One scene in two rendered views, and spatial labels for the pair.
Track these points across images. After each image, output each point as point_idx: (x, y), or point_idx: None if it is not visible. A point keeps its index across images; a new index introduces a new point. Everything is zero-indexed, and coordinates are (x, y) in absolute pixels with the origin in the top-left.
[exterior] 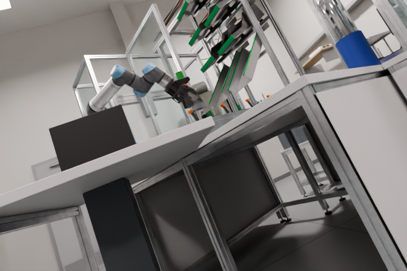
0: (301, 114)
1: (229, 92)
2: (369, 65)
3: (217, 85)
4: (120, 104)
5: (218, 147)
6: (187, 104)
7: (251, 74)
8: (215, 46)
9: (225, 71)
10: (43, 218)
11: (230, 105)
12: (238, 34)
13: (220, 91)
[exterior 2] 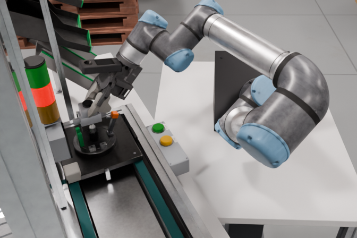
0: None
1: (95, 76)
2: None
3: (81, 75)
4: (215, 51)
5: None
6: (108, 108)
7: (87, 57)
8: (34, 18)
9: (51, 62)
10: None
11: (72, 108)
12: (67, 15)
13: (81, 84)
